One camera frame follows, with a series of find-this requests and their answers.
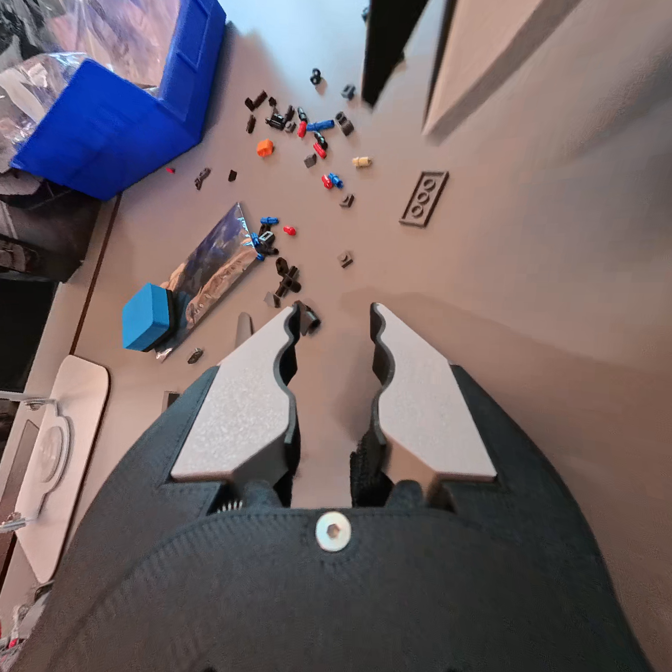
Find blue storage bin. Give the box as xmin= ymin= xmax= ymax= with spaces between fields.
xmin=10 ymin=0 xmax=228 ymax=202

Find blue foam block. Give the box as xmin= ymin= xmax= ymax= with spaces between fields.
xmin=122 ymin=283 xmax=177 ymax=353

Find cluster of small assorted pieces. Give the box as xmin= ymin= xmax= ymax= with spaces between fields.
xmin=244 ymin=67 xmax=358 ymax=170

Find silver foil bag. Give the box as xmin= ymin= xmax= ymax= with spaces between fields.
xmin=155 ymin=201 xmax=263 ymax=364

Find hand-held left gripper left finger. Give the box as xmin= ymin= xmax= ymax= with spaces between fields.
xmin=170 ymin=304 xmax=302 ymax=506

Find grey plate with three holes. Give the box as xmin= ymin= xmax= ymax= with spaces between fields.
xmin=398 ymin=170 xmax=450 ymax=228

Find black cross connector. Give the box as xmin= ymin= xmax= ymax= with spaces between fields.
xmin=273 ymin=265 xmax=303 ymax=296

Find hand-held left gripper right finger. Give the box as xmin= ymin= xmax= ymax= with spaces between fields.
xmin=370 ymin=302 xmax=497 ymax=506

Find dark grey cone piece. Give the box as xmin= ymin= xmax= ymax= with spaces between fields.
xmin=292 ymin=300 xmax=321 ymax=337

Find clear plastic bags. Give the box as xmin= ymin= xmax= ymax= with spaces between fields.
xmin=0 ymin=0 xmax=182 ymax=176

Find partly built toy vehicle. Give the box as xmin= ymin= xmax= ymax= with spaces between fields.
xmin=0 ymin=577 xmax=53 ymax=663

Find white book stand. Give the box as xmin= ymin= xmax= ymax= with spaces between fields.
xmin=0 ymin=354 xmax=112 ymax=585

